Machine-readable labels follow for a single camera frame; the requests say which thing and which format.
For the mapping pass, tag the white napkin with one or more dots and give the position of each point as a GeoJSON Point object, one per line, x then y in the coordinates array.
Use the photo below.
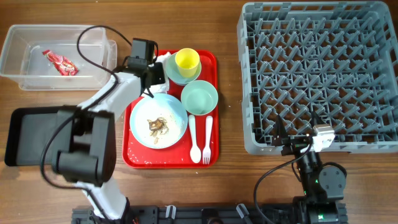
{"type": "Point", "coordinates": [162, 88]}

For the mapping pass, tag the light green bowl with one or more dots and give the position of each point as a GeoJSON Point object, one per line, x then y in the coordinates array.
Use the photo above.
{"type": "Point", "coordinates": [199, 97]}

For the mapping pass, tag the grey dishwasher rack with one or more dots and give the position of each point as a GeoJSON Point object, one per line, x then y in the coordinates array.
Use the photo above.
{"type": "Point", "coordinates": [335, 59]}

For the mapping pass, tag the black waste tray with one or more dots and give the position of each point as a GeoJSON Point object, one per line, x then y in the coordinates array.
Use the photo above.
{"type": "Point", "coordinates": [29, 132]}

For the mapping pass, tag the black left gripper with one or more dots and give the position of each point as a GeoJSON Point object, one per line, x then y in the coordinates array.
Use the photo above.
{"type": "Point", "coordinates": [159, 78]}

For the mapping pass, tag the clear plastic bin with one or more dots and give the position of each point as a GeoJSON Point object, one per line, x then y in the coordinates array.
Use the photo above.
{"type": "Point", "coordinates": [23, 62]}

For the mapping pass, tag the red snack wrapper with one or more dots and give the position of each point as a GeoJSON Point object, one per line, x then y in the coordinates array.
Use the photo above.
{"type": "Point", "coordinates": [63, 65]}

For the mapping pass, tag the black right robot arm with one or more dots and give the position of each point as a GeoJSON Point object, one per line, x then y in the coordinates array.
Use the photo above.
{"type": "Point", "coordinates": [323, 183]}

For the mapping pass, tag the yellow plastic cup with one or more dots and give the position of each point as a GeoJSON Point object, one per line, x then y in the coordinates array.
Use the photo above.
{"type": "Point", "coordinates": [187, 61]}

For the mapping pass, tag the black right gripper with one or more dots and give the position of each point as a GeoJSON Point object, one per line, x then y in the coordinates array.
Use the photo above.
{"type": "Point", "coordinates": [282, 138]}

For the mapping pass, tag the white plastic fork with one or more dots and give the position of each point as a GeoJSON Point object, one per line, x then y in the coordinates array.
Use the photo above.
{"type": "Point", "coordinates": [206, 153]}

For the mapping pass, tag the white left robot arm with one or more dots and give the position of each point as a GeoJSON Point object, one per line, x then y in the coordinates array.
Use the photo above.
{"type": "Point", "coordinates": [84, 143]}

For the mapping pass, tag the food scraps and rice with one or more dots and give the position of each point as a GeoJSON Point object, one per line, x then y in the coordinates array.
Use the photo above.
{"type": "Point", "coordinates": [157, 128]}

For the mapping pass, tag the white plastic spoon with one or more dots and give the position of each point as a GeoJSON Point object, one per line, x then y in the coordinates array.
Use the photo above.
{"type": "Point", "coordinates": [195, 152]}

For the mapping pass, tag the large light blue plate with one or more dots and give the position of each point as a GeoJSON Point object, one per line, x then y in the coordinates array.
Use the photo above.
{"type": "Point", "coordinates": [160, 100]}

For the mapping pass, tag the small light blue saucer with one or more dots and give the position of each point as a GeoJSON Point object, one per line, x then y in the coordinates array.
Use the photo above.
{"type": "Point", "coordinates": [172, 72]}

